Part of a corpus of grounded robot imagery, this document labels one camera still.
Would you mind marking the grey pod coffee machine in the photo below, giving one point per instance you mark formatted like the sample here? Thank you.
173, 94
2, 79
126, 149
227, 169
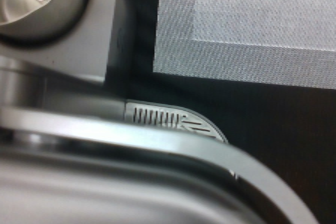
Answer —
98, 159

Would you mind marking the grey woven placemat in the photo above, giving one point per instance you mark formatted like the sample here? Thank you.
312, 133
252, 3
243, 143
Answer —
261, 41

